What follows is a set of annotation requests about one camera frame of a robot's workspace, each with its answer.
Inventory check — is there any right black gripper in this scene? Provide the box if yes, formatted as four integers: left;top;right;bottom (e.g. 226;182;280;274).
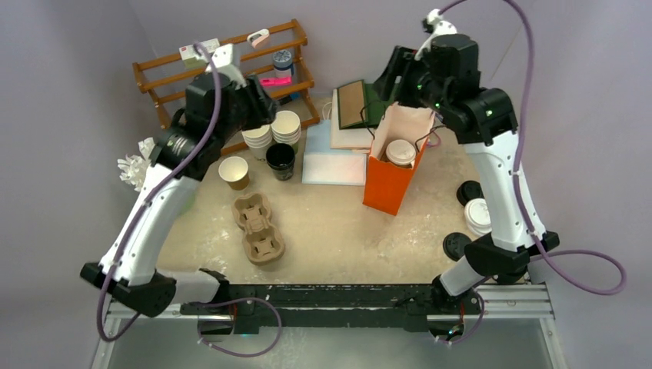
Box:
374;45;454;115

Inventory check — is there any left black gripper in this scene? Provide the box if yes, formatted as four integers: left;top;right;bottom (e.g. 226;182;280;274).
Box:
215;73;279;146

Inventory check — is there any orange paper bag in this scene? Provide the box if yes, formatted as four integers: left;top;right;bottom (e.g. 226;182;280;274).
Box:
362;103;439;215

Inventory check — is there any brown paper cup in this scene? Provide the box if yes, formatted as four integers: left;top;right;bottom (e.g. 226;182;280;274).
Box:
388;160;414;170
218;156;250;191

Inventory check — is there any white cup lid picked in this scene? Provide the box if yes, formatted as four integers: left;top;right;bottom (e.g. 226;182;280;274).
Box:
385;139;417;162

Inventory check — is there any pulp cup carrier tray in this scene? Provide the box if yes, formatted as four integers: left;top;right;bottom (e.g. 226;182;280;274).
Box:
231;192;285;265

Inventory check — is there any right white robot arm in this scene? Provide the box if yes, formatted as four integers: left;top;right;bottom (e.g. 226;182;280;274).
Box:
373;34;560;313

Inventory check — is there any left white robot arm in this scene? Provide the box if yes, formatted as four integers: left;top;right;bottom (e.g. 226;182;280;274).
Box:
80;73;278;317

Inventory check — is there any green paper bag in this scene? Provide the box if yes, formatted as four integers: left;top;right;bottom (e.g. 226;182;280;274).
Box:
336;80;393;130

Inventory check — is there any left white cup stack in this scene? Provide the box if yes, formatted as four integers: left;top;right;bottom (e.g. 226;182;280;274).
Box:
241;125;274;161

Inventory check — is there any white cup stack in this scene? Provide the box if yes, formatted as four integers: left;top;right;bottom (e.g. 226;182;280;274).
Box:
241;125;274;161
271;111;301;153

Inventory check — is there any black blue marker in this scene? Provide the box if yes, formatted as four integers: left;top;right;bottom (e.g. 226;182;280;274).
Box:
277;92;301;105

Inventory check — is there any pink marker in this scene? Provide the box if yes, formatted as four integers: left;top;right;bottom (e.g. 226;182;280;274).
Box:
259;77;292;88

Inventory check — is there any right white cup stack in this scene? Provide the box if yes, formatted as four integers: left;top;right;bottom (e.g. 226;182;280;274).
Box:
271;111;301;153

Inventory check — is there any blue white jar right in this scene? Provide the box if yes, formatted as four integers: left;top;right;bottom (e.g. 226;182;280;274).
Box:
271;49;294;78

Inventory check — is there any black paper cup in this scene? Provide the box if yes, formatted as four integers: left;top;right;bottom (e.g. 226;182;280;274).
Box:
265;143;296;181

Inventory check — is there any white pink clip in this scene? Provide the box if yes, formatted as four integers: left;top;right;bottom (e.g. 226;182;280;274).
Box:
247;28;271;50

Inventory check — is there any white green box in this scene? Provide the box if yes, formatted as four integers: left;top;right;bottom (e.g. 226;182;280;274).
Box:
178;38;220;70

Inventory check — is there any wooden shelf rack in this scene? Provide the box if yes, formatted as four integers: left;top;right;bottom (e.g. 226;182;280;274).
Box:
132;18;321;155

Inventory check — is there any black cup lid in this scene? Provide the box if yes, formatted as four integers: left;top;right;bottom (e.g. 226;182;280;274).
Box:
442;232;471;261
456;180;484;207

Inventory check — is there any white cup lid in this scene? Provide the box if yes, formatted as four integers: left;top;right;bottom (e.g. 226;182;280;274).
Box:
464;198;492;237

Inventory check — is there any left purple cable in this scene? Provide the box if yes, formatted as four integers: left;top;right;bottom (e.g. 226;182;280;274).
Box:
95;40;284;358

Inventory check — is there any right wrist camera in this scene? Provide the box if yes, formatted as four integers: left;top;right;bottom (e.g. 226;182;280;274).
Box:
414;8;457;61

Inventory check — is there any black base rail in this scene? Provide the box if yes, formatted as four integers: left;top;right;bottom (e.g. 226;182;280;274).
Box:
107;282;556;337

